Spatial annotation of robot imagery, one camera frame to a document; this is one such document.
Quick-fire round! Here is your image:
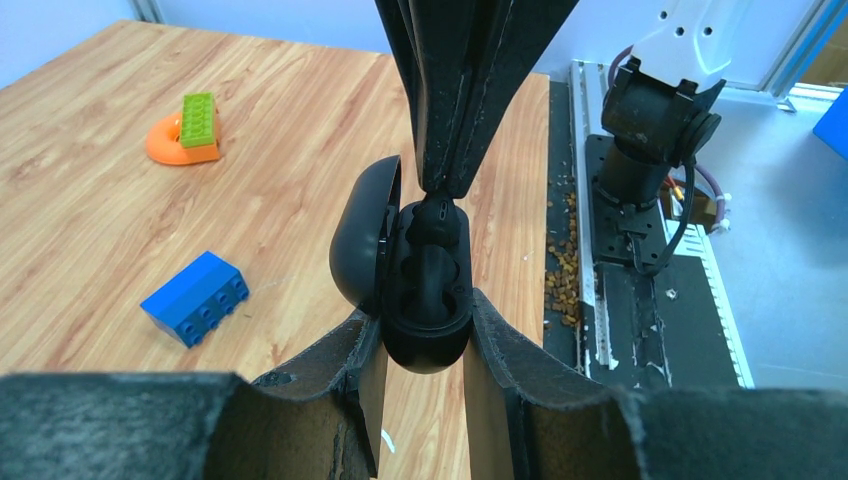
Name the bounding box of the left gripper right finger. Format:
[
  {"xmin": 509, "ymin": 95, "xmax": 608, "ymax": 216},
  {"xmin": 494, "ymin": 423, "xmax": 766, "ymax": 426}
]
[{"xmin": 463, "ymin": 291, "xmax": 847, "ymax": 479}]

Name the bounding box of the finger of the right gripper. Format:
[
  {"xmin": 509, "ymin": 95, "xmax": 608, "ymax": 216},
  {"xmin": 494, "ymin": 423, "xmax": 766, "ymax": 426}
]
[
  {"xmin": 376, "ymin": 1, "xmax": 491, "ymax": 193},
  {"xmin": 439, "ymin": 1, "xmax": 577, "ymax": 199}
]

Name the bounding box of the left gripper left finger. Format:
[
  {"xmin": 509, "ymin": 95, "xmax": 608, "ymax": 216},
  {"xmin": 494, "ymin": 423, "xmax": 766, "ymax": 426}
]
[{"xmin": 1, "ymin": 311, "xmax": 387, "ymax": 479}]

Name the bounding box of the black earbud charging case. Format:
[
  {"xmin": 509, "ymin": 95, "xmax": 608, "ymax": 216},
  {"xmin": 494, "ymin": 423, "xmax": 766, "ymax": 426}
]
[{"xmin": 329, "ymin": 156, "xmax": 473, "ymax": 374}]

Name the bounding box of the black earbud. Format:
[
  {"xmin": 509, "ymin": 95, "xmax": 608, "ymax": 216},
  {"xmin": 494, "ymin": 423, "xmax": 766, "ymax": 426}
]
[{"xmin": 405, "ymin": 194, "xmax": 461, "ymax": 248}]

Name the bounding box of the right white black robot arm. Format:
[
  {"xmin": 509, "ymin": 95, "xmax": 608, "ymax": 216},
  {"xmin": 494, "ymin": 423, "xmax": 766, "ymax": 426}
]
[{"xmin": 376, "ymin": 1, "xmax": 748, "ymax": 199}]

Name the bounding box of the blue toy brick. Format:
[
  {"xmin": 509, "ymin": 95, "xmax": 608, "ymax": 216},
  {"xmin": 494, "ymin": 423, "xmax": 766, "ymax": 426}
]
[{"xmin": 140, "ymin": 251, "xmax": 250, "ymax": 348}]

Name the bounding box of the green toy brick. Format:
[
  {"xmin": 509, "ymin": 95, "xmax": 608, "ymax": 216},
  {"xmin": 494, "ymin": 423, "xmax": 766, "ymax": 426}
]
[{"xmin": 179, "ymin": 92, "xmax": 217, "ymax": 148}]

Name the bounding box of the blue plastic bin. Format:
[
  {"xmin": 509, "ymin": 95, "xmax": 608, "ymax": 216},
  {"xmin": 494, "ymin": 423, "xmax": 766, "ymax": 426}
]
[{"xmin": 812, "ymin": 88, "xmax": 848, "ymax": 160}]

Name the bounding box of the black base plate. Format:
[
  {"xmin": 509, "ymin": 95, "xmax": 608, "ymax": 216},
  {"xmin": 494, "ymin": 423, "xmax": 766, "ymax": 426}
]
[{"xmin": 543, "ymin": 62, "xmax": 741, "ymax": 388}]

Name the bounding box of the white slotted cable duct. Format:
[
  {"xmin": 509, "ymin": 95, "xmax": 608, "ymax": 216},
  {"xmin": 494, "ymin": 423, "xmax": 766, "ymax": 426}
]
[{"xmin": 684, "ymin": 225, "xmax": 755, "ymax": 389}]

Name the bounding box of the orange ring toy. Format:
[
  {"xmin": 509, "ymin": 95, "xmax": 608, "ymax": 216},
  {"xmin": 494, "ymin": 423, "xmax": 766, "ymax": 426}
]
[{"xmin": 145, "ymin": 112, "xmax": 222, "ymax": 166}]

